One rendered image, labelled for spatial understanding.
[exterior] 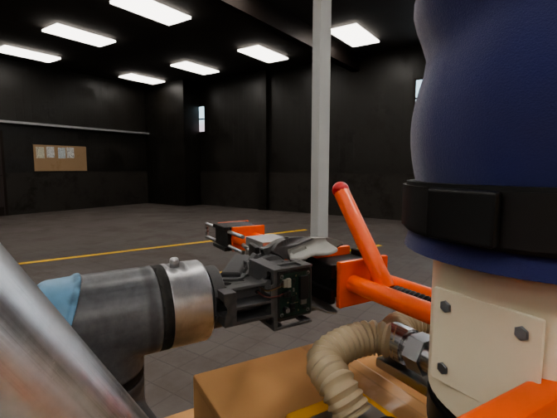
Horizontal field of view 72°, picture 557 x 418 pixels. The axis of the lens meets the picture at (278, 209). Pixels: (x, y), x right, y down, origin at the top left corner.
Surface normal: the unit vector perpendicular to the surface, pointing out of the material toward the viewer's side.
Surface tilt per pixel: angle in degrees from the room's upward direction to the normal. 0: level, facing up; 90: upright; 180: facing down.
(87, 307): 57
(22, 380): 85
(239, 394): 0
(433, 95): 81
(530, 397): 0
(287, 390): 0
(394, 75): 90
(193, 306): 77
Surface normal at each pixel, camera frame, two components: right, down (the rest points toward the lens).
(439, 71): -0.95, -0.26
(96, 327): 0.50, -0.11
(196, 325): 0.50, 0.33
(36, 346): 0.93, -0.18
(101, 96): 0.82, 0.07
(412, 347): -0.75, -0.45
